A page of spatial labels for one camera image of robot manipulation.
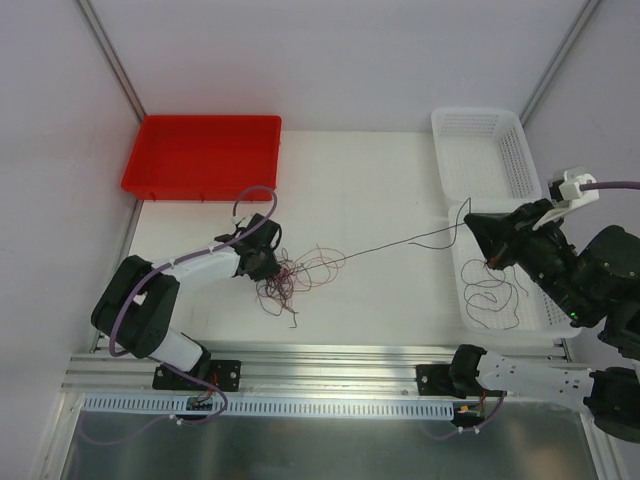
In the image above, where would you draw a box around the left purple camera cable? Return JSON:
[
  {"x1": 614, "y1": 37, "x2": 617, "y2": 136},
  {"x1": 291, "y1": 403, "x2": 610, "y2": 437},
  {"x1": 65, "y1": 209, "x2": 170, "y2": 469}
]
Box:
[{"x1": 107, "y1": 185, "x2": 279, "y2": 359}]

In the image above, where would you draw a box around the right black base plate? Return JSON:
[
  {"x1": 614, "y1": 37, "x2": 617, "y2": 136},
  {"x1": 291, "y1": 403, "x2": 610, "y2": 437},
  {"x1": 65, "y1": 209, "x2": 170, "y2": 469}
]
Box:
[{"x1": 415, "y1": 364, "x2": 503, "y2": 399}]

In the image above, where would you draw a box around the white slotted cable duct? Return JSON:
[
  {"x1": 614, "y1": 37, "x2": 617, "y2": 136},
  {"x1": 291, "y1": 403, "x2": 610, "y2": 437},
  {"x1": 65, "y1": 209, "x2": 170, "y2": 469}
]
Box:
[{"x1": 82, "y1": 394, "x2": 454, "y2": 421}]

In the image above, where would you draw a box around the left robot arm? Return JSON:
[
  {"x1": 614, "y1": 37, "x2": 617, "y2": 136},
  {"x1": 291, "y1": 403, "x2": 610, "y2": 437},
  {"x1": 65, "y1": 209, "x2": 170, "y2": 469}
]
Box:
[{"x1": 91, "y1": 213, "x2": 282, "y2": 389}]

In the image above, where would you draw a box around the red plastic tray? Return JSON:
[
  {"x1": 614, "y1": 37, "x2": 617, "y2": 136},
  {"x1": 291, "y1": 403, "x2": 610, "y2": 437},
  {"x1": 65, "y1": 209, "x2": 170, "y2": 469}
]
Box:
[{"x1": 121, "y1": 115, "x2": 282, "y2": 202}]

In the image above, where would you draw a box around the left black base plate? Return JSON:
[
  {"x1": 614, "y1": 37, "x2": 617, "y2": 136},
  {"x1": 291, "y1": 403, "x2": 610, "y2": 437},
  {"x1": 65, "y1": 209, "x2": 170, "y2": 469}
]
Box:
[{"x1": 152, "y1": 359, "x2": 242, "y2": 392}]

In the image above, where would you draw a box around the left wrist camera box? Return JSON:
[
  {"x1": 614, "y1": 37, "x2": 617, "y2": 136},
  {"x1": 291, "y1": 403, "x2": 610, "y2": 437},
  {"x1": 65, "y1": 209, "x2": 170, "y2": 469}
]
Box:
[{"x1": 231, "y1": 214, "x2": 254, "y2": 230}]

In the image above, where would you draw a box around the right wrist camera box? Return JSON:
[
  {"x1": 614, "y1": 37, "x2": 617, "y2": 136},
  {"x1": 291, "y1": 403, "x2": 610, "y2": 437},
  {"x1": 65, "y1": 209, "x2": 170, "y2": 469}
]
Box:
[{"x1": 532, "y1": 167, "x2": 599, "y2": 231}]

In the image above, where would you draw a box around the thin wire bundle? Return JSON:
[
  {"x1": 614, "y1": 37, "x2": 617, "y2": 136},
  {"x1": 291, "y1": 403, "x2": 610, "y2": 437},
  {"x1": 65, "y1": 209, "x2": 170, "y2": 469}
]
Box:
[{"x1": 253, "y1": 243, "x2": 349, "y2": 331}]

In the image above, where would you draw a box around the far white perforated basket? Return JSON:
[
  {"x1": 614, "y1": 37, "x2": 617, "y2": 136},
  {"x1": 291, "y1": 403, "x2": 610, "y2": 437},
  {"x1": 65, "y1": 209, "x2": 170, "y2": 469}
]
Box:
[{"x1": 431, "y1": 107, "x2": 542, "y2": 202}]

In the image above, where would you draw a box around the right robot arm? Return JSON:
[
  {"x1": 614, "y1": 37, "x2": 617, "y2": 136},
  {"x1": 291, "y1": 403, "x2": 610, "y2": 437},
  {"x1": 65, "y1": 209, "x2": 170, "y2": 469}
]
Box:
[{"x1": 448, "y1": 199, "x2": 639, "y2": 444}]

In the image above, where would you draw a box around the white perforated basket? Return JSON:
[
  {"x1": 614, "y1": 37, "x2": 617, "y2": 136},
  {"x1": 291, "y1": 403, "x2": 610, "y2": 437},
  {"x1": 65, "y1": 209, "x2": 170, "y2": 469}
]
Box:
[
  {"x1": 431, "y1": 107, "x2": 542, "y2": 202},
  {"x1": 448, "y1": 200, "x2": 581, "y2": 340}
]

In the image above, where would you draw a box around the dark wire being pulled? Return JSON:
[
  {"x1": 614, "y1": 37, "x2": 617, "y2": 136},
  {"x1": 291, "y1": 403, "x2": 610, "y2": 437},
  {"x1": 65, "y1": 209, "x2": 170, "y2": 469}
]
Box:
[{"x1": 344, "y1": 197, "x2": 474, "y2": 261}]

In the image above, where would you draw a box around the near white perforated basket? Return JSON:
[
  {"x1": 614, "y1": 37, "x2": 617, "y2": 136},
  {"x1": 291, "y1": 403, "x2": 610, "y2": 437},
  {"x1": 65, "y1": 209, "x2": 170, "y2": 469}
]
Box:
[{"x1": 448, "y1": 200, "x2": 581, "y2": 340}]

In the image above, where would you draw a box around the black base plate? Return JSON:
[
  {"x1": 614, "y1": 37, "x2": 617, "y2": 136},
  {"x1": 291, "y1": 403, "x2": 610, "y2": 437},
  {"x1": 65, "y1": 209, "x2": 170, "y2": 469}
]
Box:
[
  {"x1": 152, "y1": 359, "x2": 242, "y2": 392},
  {"x1": 415, "y1": 364, "x2": 503, "y2": 399}
]

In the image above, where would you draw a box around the aluminium mounting rail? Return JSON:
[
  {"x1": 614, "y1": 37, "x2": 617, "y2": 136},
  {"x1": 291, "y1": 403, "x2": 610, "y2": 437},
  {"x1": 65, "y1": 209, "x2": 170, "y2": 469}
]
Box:
[{"x1": 62, "y1": 341, "x2": 571, "y2": 401}]

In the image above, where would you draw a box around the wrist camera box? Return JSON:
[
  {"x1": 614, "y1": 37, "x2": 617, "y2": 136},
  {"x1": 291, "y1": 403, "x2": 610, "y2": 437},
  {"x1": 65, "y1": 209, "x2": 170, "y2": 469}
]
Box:
[
  {"x1": 231, "y1": 214, "x2": 254, "y2": 230},
  {"x1": 532, "y1": 167, "x2": 599, "y2": 231}
]

